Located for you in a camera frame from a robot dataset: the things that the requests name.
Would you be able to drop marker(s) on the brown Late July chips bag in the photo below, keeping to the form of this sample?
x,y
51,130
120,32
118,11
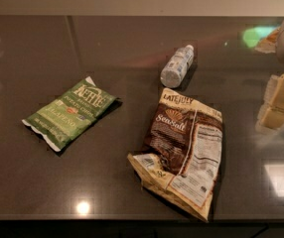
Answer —
x,y
181,153

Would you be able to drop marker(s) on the green Kettle chips bag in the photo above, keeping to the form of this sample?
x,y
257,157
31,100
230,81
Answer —
x,y
68,116

